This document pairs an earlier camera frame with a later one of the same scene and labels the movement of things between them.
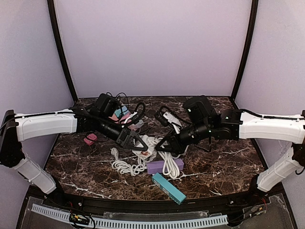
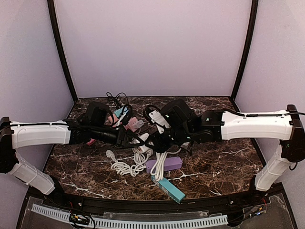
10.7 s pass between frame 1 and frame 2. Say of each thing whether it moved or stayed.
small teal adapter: stayed
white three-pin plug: moved
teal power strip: stayed
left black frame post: stayed
